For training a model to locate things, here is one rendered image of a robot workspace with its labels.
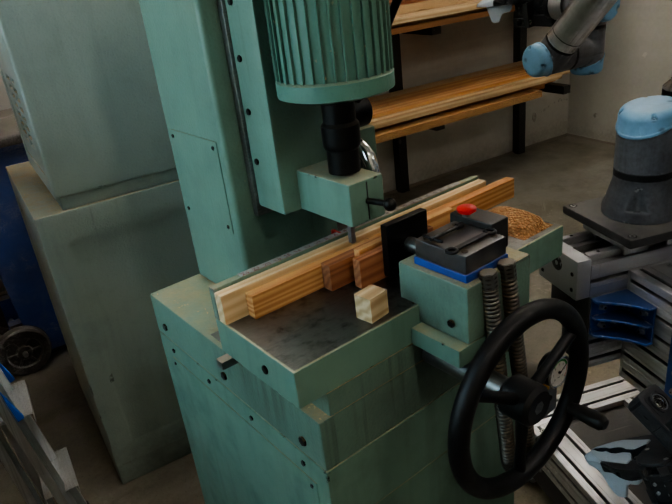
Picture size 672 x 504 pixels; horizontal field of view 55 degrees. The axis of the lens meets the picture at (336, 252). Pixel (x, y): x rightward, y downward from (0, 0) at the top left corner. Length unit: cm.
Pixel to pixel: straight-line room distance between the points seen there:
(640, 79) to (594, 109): 40
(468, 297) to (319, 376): 23
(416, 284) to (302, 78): 33
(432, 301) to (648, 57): 375
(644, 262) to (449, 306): 65
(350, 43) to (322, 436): 54
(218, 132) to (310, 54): 27
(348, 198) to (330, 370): 26
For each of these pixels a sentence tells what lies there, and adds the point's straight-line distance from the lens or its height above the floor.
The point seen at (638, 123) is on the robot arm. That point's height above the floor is 102.
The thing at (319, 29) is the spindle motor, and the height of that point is 130.
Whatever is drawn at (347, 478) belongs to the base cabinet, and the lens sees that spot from 101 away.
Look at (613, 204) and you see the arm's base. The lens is 145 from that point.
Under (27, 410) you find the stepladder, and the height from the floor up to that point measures 51.
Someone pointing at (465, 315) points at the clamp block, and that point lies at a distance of 90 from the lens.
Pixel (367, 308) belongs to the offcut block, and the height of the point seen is 92.
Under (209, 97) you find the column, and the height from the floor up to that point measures 120.
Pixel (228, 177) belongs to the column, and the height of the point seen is 106.
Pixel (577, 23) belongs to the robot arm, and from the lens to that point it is 149.
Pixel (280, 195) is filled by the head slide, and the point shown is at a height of 104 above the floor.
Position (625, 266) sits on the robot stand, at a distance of 145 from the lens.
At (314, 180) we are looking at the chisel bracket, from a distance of 103.
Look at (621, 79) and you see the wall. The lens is 470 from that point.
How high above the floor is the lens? 138
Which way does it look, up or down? 25 degrees down
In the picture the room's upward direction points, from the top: 7 degrees counter-clockwise
